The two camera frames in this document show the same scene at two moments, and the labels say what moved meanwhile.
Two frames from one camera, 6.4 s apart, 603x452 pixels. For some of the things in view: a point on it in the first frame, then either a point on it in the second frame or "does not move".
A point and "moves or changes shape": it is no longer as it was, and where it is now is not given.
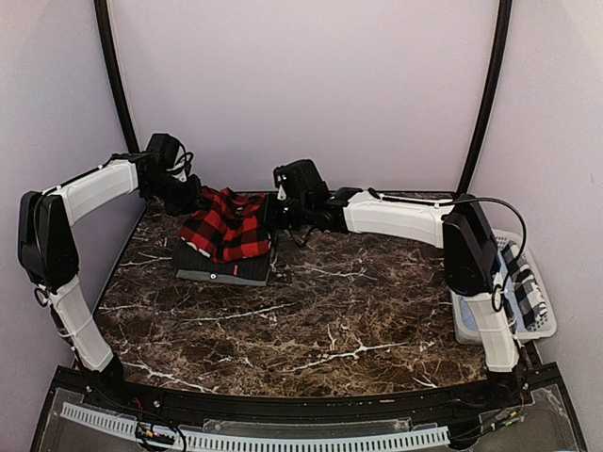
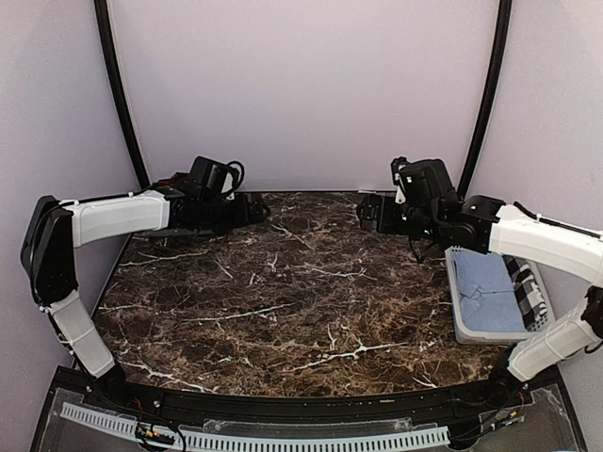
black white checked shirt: [528, 290] does not move
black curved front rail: [306, 409] does not move
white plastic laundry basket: [525, 289] does not move
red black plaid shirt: [228, 226] moves or changes shape
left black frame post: [106, 38] does not move
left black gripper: [193, 202] -> [243, 217]
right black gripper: [270, 218] -> [371, 201]
